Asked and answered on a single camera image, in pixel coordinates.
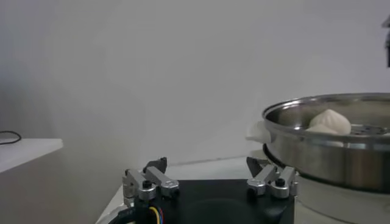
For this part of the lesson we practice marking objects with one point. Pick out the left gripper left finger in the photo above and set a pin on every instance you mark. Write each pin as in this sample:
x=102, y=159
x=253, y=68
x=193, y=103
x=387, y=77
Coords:
x=158, y=178

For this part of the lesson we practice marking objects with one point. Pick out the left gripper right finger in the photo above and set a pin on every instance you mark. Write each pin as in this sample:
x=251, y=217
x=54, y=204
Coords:
x=265, y=175

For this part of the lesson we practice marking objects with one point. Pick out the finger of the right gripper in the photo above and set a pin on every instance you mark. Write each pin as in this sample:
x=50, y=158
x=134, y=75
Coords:
x=388, y=48

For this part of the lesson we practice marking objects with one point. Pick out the white steamed baozi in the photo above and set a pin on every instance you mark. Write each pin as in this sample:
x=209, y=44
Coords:
x=332, y=120
x=323, y=129

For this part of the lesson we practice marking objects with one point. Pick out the stainless steel steamer basket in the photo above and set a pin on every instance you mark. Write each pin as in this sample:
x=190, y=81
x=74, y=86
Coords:
x=320, y=164

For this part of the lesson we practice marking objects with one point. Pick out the white electric cooking pot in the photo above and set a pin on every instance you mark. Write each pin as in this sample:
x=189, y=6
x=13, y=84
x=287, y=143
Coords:
x=335, y=204

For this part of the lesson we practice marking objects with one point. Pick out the white side table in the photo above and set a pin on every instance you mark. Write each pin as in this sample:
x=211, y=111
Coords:
x=27, y=150

